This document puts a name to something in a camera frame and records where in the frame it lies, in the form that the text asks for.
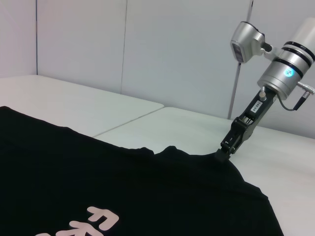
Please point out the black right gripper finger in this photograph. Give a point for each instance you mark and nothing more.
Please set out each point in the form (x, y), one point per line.
(237, 145)
(227, 145)

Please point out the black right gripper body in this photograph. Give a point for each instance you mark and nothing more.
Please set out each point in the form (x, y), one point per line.
(256, 110)

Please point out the black t-shirt with FREE print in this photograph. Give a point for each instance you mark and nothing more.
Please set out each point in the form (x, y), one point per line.
(98, 186)

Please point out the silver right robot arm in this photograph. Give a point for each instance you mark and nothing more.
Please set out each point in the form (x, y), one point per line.
(288, 66)

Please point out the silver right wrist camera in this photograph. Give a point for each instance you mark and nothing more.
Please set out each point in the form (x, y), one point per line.
(246, 41)

